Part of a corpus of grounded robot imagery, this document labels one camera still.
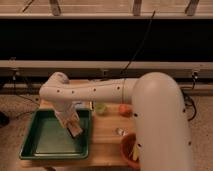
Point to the yellow banana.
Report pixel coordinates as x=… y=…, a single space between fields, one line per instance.
x=135 y=154

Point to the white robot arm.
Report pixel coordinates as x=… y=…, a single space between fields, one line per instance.
x=161 y=125

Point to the wooden block eraser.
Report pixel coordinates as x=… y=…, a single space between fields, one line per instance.
x=75 y=129

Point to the green plastic tray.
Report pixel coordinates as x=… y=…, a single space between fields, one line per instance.
x=46 y=139

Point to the wooden cutting board table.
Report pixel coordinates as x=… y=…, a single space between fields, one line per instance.
x=104 y=146

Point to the green apple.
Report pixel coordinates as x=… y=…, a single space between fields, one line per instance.
x=100 y=108

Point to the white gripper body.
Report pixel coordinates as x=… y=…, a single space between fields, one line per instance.
x=68 y=118

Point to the small clear glass piece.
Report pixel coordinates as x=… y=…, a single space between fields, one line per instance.
x=120 y=131

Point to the orange fruit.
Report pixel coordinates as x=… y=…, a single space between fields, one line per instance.
x=125 y=110

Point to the orange bowl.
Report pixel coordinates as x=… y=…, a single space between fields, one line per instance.
x=126 y=147

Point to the blue cloth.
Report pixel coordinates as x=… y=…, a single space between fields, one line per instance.
x=79 y=105

